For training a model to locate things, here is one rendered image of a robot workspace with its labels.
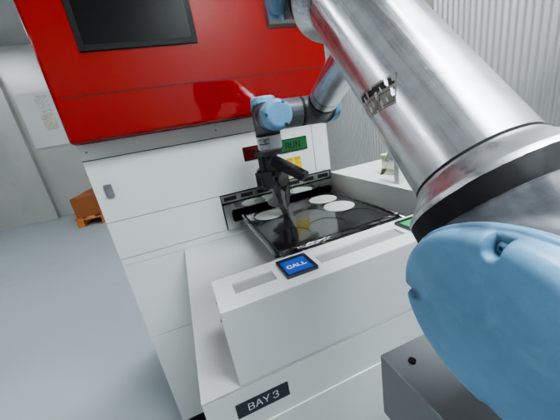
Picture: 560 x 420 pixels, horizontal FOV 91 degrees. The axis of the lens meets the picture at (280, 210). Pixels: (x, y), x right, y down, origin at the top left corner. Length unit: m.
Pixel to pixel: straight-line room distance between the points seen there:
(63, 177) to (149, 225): 6.18
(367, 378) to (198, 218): 0.69
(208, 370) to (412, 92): 0.50
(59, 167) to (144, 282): 6.16
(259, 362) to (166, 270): 0.66
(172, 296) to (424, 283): 1.00
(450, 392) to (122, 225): 0.92
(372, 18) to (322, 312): 0.39
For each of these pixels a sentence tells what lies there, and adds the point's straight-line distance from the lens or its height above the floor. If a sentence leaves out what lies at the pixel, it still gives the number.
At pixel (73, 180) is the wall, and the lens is 7.12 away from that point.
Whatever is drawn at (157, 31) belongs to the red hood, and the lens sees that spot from 0.95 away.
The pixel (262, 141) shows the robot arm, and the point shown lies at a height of 1.15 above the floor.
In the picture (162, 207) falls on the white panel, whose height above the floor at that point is 0.99.
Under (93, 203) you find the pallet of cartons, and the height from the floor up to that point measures 0.35.
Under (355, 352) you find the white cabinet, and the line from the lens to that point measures 0.58.
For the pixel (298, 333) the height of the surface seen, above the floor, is 0.87.
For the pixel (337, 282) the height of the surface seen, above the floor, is 0.94.
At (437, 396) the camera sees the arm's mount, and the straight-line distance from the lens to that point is 0.37.
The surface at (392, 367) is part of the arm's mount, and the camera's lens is 0.38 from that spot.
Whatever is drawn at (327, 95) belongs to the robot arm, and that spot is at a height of 1.23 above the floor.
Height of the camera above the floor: 1.20
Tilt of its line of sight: 18 degrees down
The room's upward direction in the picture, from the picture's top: 10 degrees counter-clockwise
